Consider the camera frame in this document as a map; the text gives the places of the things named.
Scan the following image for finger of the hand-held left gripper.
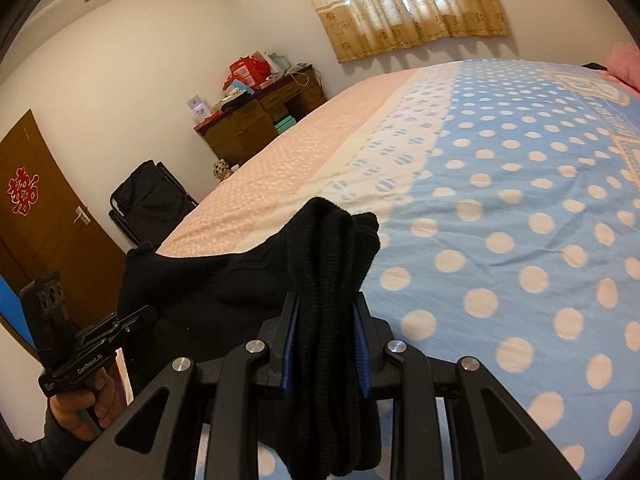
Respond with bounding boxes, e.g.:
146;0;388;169
107;305;159;337

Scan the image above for blue panel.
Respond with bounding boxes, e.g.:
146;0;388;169
0;277;37;352

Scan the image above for blue polka dot bedsheet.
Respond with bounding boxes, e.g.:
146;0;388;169
155;57;640;480

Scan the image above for person's left forearm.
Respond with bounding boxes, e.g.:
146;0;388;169
0;407;97;480

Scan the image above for red door decoration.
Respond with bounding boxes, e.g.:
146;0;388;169
7;165;41;216

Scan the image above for white card box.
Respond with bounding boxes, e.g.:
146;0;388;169
187;95;212;124

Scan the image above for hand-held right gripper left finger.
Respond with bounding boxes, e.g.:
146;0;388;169
62;292;301;480

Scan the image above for black pants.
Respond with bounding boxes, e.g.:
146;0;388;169
117;196;383;478

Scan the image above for brown wooden door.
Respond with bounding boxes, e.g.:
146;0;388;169
0;109;128;313

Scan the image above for beige patterned curtain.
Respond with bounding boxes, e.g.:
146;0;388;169
289;0;512;65

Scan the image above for black folding chair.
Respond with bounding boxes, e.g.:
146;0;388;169
108;160;199;249

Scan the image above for person's left hand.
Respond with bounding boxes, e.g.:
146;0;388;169
47;355;124;442

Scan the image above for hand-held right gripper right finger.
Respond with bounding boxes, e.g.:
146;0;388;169
352;294;583;480

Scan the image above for red gift bag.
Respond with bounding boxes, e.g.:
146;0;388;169
223;56;271;91

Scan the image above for brown wooden desk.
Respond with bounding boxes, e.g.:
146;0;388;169
194;65;328;167

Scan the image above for pink pillow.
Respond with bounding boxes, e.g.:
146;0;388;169
606;40;640;93

